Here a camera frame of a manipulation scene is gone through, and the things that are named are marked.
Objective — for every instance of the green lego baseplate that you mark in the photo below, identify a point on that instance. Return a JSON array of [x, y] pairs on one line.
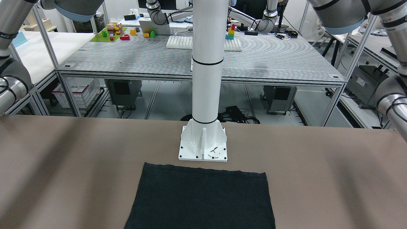
[[105, 36]]

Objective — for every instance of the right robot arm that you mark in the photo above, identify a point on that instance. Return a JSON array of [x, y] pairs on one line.
[[16, 82]]

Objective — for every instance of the coloured block tower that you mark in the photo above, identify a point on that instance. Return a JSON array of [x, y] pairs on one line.
[[231, 32]]

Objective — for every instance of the white plastic basket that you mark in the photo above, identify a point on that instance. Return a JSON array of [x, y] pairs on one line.
[[83, 91]]

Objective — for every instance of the black t-shirt with logo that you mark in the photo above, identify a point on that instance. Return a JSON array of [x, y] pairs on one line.
[[175, 197]]

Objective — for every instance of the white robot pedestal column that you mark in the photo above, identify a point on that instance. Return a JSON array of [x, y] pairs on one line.
[[204, 138]]

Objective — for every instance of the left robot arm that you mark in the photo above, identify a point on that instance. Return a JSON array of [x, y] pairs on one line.
[[343, 16]]

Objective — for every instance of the striped aluminium workbench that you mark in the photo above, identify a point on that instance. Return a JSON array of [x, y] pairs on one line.
[[264, 60]]

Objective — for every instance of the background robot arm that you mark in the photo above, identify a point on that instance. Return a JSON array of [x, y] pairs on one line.
[[162, 12]]

